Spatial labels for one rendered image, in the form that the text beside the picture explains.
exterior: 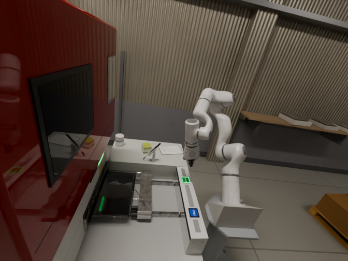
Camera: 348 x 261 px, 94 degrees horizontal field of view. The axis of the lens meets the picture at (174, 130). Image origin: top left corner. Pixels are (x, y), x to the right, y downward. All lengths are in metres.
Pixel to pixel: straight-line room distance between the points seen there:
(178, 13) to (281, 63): 1.76
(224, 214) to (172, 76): 2.11
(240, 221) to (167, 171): 0.60
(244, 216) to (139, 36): 2.45
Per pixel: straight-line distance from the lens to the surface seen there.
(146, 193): 1.19
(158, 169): 1.32
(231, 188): 1.21
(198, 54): 2.71
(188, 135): 0.96
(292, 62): 3.36
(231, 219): 1.21
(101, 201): 1.13
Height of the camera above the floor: 1.76
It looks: 25 degrees down
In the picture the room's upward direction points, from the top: 12 degrees clockwise
